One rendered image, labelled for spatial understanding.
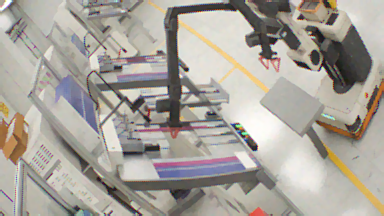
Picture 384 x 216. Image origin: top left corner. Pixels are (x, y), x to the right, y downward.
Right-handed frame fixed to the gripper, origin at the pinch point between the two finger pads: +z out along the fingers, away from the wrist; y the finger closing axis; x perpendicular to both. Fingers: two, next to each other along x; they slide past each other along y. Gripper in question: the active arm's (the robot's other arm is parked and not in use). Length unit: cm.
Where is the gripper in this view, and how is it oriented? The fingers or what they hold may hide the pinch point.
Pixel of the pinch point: (173, 136)
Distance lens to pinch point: 276.4
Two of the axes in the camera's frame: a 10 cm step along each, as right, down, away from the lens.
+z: -0.6, 9.4, 3.5
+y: 2.6, 3.5, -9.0
